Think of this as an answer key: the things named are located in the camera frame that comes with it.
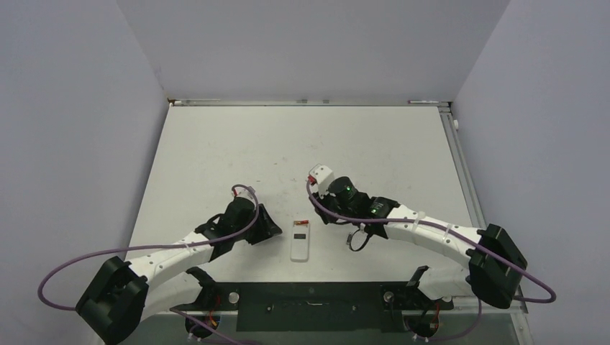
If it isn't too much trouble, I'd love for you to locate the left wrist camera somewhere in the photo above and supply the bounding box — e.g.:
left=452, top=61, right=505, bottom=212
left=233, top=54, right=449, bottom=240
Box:
left=231, top=185, right=255, bottom=201

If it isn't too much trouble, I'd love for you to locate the aluminium rail right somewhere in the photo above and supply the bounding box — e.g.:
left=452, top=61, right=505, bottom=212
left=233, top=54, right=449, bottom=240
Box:
left=438, top=105, right=529, bottom=316

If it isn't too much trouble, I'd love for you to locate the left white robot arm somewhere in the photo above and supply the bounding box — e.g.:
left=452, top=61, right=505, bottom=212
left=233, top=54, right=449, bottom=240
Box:
left=75, top=196, right=282, bottom=344

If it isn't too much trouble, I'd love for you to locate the aluminium rail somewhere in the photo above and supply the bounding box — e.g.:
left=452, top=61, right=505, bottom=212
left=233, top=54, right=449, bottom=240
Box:
left=168, top=98, right=451, bottom=108
left=438, top=105, right=529, bottom=316

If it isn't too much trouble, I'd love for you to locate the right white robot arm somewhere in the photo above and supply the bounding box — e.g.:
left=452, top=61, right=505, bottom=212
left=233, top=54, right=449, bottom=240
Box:
left=308, top=176, right=527, bottom=309

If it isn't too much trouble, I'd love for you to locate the aluminium rail back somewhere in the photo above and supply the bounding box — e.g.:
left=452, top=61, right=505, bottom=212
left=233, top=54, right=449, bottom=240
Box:
left=168, top=98, right=451, bottom=108

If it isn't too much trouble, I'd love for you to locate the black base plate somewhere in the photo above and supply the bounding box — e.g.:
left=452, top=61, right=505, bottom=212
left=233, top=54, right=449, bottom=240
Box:
left=180, top=282, right=454, bottom=333

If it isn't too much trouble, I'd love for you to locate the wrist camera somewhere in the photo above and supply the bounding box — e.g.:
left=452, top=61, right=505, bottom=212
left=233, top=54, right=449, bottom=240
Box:
left=308, top=164, right=335, bottom=197
left=231, top=185, right=255, bottom=201

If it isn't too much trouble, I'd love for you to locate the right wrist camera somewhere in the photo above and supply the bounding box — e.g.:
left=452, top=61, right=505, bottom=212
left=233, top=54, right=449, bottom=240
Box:
left=308, top=164, right=335, bottom=197

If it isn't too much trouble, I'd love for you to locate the white red remote control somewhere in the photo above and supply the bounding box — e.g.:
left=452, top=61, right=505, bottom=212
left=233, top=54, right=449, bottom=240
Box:
left=290, top=222, right=310, bottom=262

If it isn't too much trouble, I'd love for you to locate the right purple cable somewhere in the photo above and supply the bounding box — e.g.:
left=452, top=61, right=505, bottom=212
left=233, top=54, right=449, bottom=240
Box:
left=306, top=178, right=557, bottom=343

